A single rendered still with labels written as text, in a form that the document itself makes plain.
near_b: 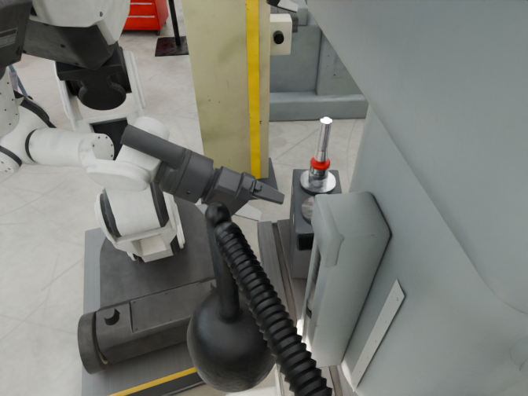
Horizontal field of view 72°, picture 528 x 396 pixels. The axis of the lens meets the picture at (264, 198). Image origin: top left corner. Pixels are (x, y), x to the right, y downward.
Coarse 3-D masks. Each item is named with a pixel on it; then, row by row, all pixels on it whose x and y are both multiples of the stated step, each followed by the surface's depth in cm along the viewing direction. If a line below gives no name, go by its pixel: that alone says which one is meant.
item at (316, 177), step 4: (312, 168) 86; (328, 168) 86; (312, 172) 87; (316, 172) 86; (320, 172) 86; (324, 172) 86; (328, 172) 88; (312, 176) 88; (316, 176) 87; (320, 176) 87; (324, 176) 87; (312, 180) 88; (316, 180) 88; (320, 180) 87; (324, 180) 88; (312, 184) 89; (316, 184) 88; (320, 184) 88; (324, 184) 89
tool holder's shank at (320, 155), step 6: (324, 120) 78; (330, 120) 78; (324, 126) 78; (330, 126) 79; (324, 132) 79; (318, 138) 81; (324, 138) 80; (318, 144) 82; (324, 144) 81; (318, 150) 83; (324, 150) 83; (318, 156) 84; (324, 156) 84; (318, 162) 85; (324, 162) 86
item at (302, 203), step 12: (300, 180) 91; (336, 180) 93; (300, 192) 89; (312, 192) 88; (324, 192) 88; (336, 192) 89; (300, 204) 86; (312, 204) 85; (300, 216) 84; (300, 228) 81; (312, 228) 81; (300, 252) 86; (300, 264) 89; (300, 276) 93
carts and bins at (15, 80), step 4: (12, 64) 304; (12, 68) 304; (12, 72) 305; (16, 72) 309; (12, 76) 300; (16, 76) 302; (12, 80) 296; (16, 80) 296; (12, 84) 291; (16, 84) 291; (20, 84) 315; (16, 88) 286; (20, 88) 316; (24, 92) 320; (28, 96) 324
